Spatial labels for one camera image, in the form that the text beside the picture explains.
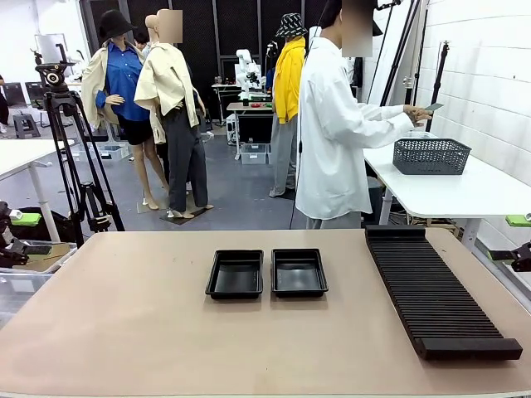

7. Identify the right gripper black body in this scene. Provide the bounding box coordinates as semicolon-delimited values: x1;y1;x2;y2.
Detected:
512;242;531;273

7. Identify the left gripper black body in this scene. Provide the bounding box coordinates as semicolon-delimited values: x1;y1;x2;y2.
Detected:
0;201;16;256

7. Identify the black ESD tray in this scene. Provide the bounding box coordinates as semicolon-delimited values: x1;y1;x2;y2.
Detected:
204;249;266;300
270;248;329;299

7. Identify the person's right forearm white sleeve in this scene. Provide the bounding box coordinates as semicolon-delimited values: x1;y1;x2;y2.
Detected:
359;112;417;149

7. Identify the person's left forearm white sleeve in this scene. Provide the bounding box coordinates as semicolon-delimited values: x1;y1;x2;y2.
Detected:
355;102;410;120

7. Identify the white table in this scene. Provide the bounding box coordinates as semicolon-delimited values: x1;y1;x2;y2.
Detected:
0;138;78;244
363;131;531;254

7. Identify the black slotted PCB rack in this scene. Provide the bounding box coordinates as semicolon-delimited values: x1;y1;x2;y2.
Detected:
363;224;524;362

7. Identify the black step stool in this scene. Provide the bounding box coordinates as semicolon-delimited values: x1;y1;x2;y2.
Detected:
12;113;41;140

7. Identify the grey plastic basket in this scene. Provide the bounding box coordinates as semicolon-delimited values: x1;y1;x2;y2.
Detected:
392;138;473;177

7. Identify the black stand pole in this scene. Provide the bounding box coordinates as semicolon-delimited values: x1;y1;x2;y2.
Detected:
424;40;452;133

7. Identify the mannequin in blue shirt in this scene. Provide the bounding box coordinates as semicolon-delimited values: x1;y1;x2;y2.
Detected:
80;8;171;211

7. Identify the mannequin in beige jacket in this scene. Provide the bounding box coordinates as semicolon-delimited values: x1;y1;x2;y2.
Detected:
133;8;215;221

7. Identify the person in white shirt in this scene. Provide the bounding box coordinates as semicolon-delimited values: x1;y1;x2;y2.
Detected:
295;0;435;231

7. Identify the black bucket hat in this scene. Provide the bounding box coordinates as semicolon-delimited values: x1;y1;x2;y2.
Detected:
98;8;139;45

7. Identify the clear plastic storage box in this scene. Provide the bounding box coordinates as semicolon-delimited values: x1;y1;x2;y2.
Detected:
240;143;270;166

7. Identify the brown-top background table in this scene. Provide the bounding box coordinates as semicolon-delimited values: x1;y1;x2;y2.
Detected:
226;100;275;161

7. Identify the mannequin in yellow hoodie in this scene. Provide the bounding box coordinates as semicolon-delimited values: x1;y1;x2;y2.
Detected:
268;12;310;200

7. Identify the patterned bucket hat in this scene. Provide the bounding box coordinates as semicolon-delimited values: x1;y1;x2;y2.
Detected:
275;12;309;39

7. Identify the black camera tripod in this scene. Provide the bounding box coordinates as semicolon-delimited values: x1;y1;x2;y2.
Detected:
43;90;126;250

